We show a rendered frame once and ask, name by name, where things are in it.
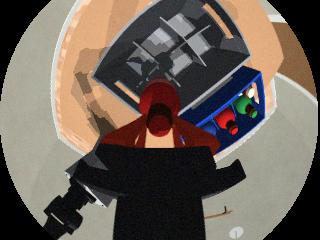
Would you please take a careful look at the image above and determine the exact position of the blue crate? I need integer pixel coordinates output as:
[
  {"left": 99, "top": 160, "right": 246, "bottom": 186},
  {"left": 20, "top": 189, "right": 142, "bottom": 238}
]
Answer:
[{"left": 179, "top": 65, "right": 265, "bottom": 156}]

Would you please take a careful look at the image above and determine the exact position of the dark grey crate with dividers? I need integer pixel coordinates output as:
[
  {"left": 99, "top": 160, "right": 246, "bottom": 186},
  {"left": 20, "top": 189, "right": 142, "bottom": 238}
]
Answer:
[{"left": 91, "top": 0, "right": 252, "bottom": 116}]

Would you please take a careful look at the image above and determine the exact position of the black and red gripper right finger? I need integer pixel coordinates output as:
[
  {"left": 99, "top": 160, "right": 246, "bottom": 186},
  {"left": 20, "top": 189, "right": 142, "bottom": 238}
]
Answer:
[{"left": 172, "top": 113, "right": 220, "bottom": 156}]

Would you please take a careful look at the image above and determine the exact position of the green bottle with pale green label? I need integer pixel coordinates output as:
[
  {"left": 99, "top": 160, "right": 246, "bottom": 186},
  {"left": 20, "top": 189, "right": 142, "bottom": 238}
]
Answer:
[{"left": 232, "top": 95, "right": 257, "bottom": 118}]

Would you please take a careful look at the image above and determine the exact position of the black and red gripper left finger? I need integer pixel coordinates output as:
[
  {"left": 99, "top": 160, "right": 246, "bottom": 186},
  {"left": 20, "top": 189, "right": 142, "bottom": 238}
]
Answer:
[{"left": 99, "top": 113, "right": 147, "bottom": 148}]

